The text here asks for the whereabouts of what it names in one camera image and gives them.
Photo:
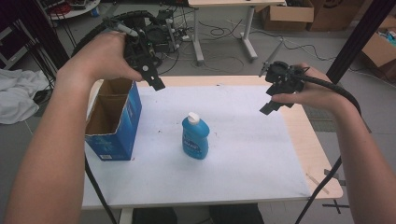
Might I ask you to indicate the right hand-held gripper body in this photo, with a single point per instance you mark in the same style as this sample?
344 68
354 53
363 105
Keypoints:
285 77

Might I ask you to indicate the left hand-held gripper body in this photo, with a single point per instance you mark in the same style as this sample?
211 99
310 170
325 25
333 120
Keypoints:
140 46

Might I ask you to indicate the person's right hand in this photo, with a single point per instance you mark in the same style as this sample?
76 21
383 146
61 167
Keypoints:
314 91

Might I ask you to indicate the person's left hand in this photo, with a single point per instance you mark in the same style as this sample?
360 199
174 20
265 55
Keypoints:
99 57

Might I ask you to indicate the black machine on floor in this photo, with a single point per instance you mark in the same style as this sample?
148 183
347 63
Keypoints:
162 34

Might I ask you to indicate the grey metal stand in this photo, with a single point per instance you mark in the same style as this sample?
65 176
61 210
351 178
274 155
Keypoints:
271 57

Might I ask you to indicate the white table mat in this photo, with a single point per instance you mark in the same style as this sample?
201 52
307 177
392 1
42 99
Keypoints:
243 155

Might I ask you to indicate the open brown cardboard box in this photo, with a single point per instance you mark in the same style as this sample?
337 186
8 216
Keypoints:
289 15

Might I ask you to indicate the round white table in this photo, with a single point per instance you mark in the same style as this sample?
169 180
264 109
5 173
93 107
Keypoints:
77 9

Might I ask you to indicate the blue bottle with white cap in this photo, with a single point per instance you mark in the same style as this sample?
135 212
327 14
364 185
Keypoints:
195 140

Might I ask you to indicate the large brown cardboard box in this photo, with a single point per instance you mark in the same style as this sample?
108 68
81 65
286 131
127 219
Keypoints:
336 14

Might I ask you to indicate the white desk with metal legs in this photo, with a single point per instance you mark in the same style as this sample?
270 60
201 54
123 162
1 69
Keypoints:
224 2

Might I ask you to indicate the cardboard box with blue contents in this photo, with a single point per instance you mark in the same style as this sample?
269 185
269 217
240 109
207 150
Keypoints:
379 49

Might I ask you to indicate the black tape cross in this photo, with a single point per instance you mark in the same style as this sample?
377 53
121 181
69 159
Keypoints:
336 206

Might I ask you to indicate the white cloth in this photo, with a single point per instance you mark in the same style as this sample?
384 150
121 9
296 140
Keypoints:
18 93

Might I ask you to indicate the white table leg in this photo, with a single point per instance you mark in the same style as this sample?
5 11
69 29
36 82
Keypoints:
126 216

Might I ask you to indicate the black metal stand post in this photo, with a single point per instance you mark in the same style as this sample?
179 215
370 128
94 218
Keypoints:
43 34
358 37

